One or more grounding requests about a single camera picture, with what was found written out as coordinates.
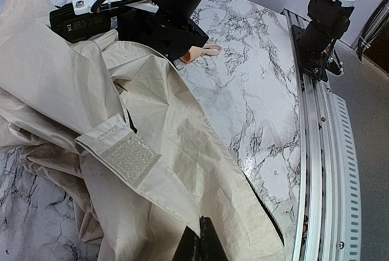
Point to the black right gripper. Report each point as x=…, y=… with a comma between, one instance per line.
x=173, y=39

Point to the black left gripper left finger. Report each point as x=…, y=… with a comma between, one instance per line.
x=188, y=247

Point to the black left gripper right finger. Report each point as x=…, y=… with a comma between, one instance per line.
x=210, y=247

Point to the beige and black umbrella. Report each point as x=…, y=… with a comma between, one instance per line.
x=113, y=124

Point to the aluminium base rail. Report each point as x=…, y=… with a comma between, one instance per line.
x=329, y=222

